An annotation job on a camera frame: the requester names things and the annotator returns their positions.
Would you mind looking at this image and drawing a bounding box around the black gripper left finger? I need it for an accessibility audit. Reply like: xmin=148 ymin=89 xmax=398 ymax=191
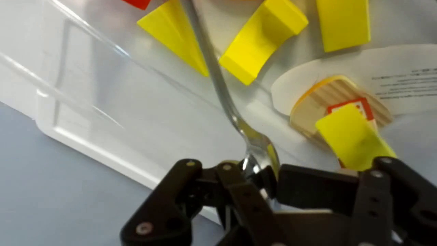
xmin=118 ymin=157 xmax=274 ymax=246

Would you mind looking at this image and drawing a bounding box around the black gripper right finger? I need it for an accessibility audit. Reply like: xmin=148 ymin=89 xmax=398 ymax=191
xmin=275 ymin=154 xmax=437 ymax=246

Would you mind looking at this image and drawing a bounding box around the silver spoon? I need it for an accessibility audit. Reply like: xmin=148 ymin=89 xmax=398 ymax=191
xmin=180 ymin=0 xmax=282 ymax=182

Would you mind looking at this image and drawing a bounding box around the clear plastic container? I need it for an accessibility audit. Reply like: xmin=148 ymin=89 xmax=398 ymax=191
xmin=0 ymin=0 xmax=437 ymax=226

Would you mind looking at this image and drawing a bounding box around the white container label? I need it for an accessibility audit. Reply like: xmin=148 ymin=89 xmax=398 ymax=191
xmin=269 ymin=42 xmax=437 ymax=118

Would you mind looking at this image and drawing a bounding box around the wooden letter block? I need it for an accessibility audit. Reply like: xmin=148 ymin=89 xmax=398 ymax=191
xmin=288 ymin=74 xmax=394 ymax=144

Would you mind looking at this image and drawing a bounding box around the yellow wooden arch block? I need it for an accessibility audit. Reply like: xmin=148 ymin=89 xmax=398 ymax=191
xmin=218 ymin=0 xmax=310 ymax=88

